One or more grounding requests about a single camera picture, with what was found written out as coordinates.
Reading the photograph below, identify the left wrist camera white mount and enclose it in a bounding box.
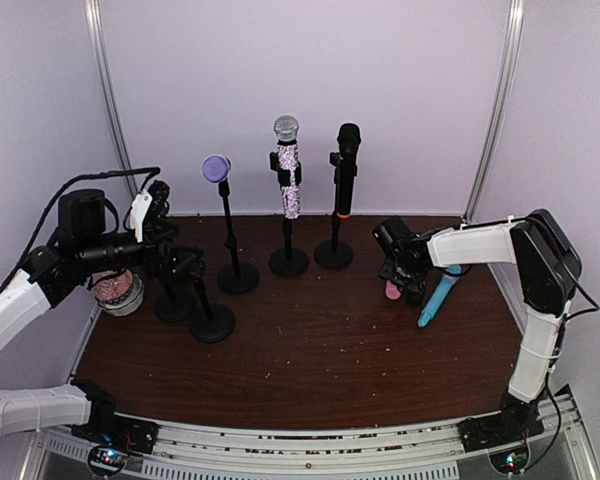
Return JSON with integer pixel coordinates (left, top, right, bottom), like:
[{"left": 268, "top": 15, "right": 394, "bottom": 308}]
[{"left": 129, "top": 180, "right": 170, "bottom": 243}]

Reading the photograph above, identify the left aluminium corner post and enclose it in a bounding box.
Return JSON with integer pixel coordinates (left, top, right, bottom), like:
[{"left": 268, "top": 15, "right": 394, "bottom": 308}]
[{"left": 84, "top": 0, "right": 133, "bottom": 172}]

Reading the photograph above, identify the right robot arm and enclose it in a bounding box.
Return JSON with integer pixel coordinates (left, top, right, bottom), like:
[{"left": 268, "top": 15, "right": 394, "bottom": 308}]
[{"left": 372, "top": 209, "right": 582, "bottom": 442}]

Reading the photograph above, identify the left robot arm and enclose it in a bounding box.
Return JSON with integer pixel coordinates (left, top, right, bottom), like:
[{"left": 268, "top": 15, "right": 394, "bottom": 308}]
[{"left": 0, "top": 181, "right": 205, "bottom": 444}]

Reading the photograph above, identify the pink microphone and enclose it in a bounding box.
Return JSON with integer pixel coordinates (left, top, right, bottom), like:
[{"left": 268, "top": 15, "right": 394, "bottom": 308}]
[{"left": 384, "top": 281, "right": 402, "bottom": 301}]

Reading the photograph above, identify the aluminium corner post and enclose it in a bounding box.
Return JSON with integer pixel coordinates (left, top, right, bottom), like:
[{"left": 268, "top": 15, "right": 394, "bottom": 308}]
[
  {"left": 462, "top": 0, "right": 525, "bottom": 223},
  {"left": 84, "top": 0, "right": 133, "bottom": 172}
]

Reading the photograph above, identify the black stand of orange-ring microphone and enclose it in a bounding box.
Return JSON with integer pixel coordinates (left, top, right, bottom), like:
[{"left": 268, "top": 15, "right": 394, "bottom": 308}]
[{"left": 314, "top": 152, "right": 358, "bottom": 270}]

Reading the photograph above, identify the purple microphone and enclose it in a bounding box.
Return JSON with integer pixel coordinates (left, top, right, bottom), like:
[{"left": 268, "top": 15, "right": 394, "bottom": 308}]
[{"left": 201, "top": 154, "right": 231, "bottom": 184}]

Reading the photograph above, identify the black microphone orange ring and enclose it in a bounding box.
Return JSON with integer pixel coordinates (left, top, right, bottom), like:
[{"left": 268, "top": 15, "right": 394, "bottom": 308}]
[{"left": 335, "top": 122, "right": 362, "bottom": 220}]

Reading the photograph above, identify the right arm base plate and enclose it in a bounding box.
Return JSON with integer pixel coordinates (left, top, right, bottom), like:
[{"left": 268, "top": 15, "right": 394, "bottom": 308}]
[{"left": 457, "top": 414, "right": 545, "bottom": 453}]

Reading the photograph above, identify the black stand of blue microphone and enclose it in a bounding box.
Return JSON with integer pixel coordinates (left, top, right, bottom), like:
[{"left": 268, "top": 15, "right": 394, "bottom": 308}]
[{"left": 154, "top": 269, "right": 196, "bottom": 323}]

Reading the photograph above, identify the right aluminium corner post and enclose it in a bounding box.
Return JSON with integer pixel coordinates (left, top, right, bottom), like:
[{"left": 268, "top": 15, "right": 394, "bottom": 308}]
[{"left": 462, "top": 0, "right": 525, "bottom": 223}]

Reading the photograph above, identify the black stand of purple microphone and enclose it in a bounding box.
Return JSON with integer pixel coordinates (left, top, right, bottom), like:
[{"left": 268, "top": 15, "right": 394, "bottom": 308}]
[{"left": 217, "top": 179, "right": 260, "bottom": 294}]

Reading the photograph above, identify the front aluminium rail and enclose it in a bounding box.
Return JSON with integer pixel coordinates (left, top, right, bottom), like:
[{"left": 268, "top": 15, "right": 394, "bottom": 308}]
[{"left": 22, "top": 394, "right": 600, "bottom": 480}]

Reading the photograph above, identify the rhinestone silver microphone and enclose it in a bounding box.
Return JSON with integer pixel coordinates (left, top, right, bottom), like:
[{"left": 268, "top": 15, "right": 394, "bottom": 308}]
[{"left": 273, "top": 115, "right": 301, "bottom": 220}]

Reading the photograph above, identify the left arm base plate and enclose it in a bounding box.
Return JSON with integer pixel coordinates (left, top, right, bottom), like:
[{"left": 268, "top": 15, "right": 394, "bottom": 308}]
[{"left": 71, "top": 415, "right": 159, "bottom": 454}]

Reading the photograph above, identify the black microphone with white band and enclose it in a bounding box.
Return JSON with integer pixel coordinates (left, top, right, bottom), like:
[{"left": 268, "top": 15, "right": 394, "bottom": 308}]
[{"left": 404, "top": 285, "right": 426, "bottom": 307}]

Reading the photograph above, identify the blue microphone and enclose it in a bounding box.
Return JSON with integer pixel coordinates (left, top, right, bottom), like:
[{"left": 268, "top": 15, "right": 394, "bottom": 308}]
[{"left": 417, "top": 265, "right": 462, "bottom": 328}]

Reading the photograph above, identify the black stand of rhinestone microphone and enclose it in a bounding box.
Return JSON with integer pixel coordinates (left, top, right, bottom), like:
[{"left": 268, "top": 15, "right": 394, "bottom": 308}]
[{"left": 269, "top": 152, "right": 309, "bottom": 278}]

